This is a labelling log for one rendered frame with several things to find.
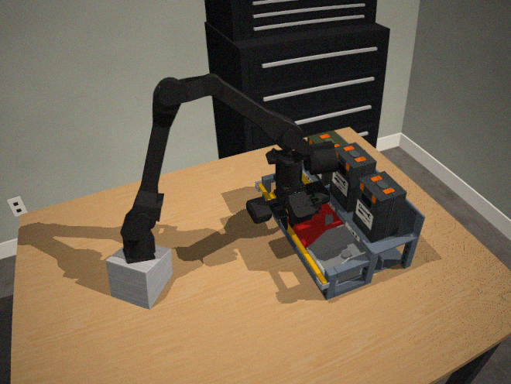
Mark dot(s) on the yellow long thin bar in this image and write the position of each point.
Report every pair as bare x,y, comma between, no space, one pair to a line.
299,245

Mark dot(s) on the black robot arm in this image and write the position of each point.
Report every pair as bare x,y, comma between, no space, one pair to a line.
168,95

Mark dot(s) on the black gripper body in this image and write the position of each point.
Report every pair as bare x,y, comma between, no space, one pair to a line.
260,210

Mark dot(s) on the red open bin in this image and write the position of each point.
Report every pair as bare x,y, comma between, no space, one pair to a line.
308,229

